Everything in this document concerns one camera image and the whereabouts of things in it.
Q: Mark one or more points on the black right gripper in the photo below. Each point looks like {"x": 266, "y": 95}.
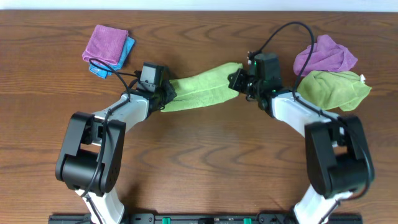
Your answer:
{"x": 235, "y": 83}

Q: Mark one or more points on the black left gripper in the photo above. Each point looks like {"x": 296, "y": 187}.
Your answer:
{"x": 171, "y": 94}

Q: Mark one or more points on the green microfiber cloth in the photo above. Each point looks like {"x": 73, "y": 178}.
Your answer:
{"x": 205, "y": 89}

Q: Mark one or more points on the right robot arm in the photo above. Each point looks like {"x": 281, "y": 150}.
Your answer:
{"x": 339, "y": 165}

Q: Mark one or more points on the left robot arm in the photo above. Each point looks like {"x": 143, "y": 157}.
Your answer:
{"x": 90, "y": 158}

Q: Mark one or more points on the folded blue cloth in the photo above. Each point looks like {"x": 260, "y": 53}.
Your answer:
{"x": 102, "y": 73}

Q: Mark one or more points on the crumpled green cloth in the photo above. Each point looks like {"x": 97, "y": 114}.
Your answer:
{"x": 329, "y": 90}

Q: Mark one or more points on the folded purple cloth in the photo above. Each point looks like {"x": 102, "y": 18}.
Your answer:
{"x": 106, "y": 44}

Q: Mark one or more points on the crumpled purple cloth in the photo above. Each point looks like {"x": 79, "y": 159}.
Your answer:
{"x": 329, "y": 56}

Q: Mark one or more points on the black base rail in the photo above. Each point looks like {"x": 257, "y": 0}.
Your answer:
{"x": 148, "y": 218}

